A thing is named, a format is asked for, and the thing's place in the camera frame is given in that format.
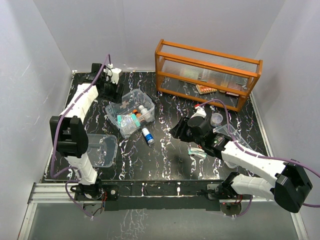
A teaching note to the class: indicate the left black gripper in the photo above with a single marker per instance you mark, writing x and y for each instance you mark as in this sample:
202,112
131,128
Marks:
116,97

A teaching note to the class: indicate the blue white bandage roll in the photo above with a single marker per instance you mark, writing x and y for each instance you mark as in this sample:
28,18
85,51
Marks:
148,136

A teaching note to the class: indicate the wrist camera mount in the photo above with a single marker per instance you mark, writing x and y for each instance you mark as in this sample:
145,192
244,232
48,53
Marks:
199,111
113,74

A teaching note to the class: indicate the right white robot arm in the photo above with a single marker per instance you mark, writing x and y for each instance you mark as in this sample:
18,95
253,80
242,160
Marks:
284,181

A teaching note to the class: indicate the white medicine bottle green label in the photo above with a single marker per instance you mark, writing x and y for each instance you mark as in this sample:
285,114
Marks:
144,111

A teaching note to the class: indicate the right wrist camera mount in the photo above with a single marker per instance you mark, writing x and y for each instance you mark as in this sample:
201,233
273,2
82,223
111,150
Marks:
199,111

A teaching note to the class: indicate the small clear round jar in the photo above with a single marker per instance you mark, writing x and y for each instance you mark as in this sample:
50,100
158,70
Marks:
216,119

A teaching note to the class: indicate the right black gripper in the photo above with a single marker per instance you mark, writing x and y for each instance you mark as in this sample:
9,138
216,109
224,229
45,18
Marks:
179,131

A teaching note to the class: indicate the brown bottle orange cap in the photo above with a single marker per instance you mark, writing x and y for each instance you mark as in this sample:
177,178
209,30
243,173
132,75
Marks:
138,116

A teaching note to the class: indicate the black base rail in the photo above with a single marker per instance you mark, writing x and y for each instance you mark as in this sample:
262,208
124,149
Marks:
116,195

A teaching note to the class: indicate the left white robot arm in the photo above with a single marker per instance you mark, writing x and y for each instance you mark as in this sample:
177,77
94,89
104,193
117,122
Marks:
69,137

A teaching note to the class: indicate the clear plastic medicine box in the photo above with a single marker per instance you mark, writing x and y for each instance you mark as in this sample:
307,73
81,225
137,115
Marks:
130,101

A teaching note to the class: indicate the orange wooden shelf rack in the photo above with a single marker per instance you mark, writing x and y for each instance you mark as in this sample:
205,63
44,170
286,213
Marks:
179,68

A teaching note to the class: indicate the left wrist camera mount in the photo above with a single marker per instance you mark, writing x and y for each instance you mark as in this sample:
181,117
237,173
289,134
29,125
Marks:
113,74

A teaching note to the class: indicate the blue header plastic packet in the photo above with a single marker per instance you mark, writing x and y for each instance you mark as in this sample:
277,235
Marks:
134,123

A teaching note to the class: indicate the clear plastic box lid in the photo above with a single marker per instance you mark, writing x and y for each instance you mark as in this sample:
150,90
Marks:
102,150

